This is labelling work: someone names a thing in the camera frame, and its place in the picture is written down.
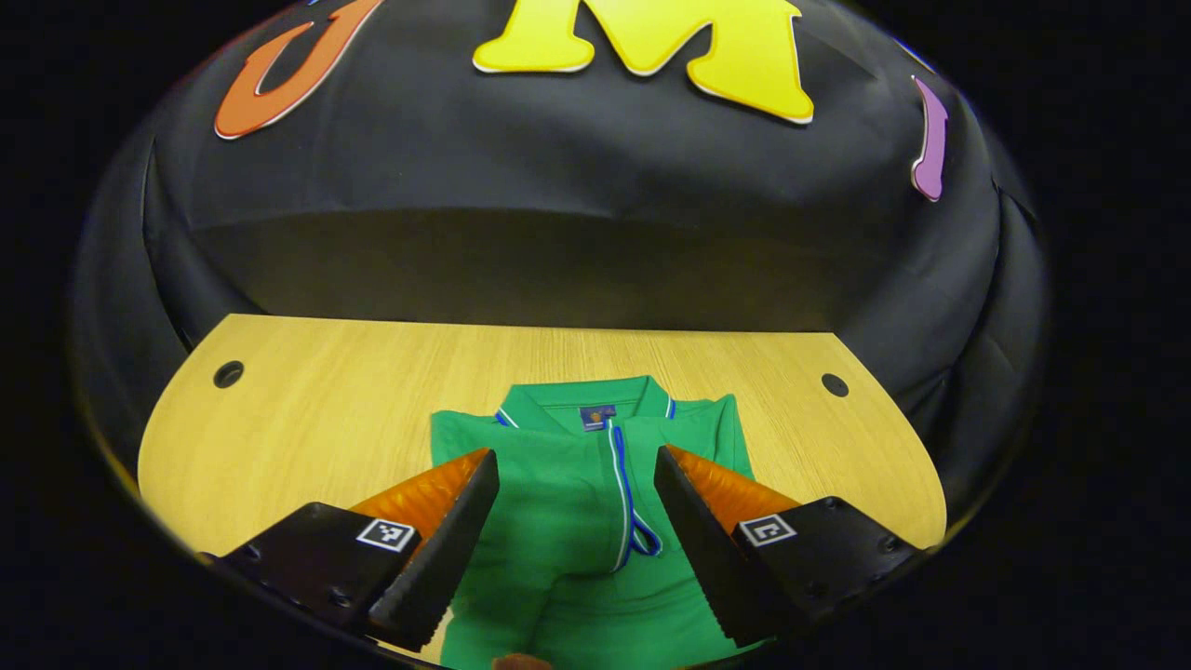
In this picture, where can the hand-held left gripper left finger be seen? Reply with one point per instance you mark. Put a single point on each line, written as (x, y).
(447, 558)

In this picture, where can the green T-shirt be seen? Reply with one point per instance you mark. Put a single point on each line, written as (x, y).
(568, 502)

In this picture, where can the black backdrop cloth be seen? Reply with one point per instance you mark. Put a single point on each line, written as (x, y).
(558, 233)

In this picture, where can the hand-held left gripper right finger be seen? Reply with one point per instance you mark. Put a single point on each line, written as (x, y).
(702, 549)

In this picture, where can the black round table grommet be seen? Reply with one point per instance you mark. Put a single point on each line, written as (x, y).
(835, 384)
(228, 374)

